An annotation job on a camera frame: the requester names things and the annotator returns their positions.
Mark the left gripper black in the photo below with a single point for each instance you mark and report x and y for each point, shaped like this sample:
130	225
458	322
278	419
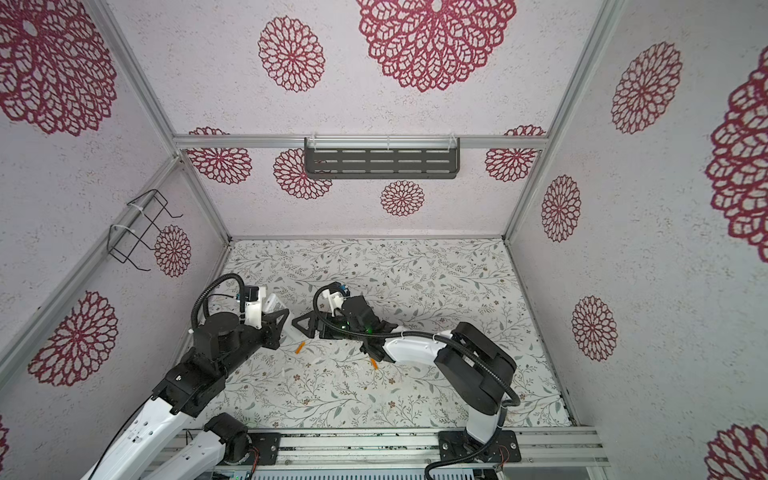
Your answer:
267	330

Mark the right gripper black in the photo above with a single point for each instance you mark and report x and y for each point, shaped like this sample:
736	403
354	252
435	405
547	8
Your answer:
324	324

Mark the white remote control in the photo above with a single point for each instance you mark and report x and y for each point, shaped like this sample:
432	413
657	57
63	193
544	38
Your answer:
275	307

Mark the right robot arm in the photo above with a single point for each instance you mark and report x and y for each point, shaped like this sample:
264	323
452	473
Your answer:
479	370

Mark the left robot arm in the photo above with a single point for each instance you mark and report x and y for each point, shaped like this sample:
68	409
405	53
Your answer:
181	396

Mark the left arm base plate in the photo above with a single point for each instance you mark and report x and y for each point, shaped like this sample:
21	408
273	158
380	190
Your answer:
250	448

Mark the dark grey wall shelf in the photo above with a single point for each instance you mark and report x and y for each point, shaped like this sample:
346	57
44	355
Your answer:
387	159

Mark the black wire wall rack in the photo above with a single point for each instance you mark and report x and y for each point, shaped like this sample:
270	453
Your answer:
124	239

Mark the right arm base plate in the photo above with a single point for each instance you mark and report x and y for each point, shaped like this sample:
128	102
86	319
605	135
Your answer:
459	447

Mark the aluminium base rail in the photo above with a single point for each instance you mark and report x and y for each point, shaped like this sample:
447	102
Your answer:
392	449

